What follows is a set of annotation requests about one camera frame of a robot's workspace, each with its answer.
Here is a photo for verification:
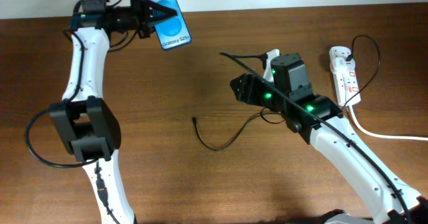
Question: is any white power strip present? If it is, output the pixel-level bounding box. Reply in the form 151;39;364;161
329;46;361;107

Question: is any black USB charging cable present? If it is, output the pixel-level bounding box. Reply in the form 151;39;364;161
191;34;382;152

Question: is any blue Galaxy smartphone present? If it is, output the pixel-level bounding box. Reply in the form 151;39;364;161
151;0;192;50

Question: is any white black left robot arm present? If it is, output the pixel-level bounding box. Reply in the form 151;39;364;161
49;0;178;223

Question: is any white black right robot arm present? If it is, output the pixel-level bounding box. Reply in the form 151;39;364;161
230;53;427;223

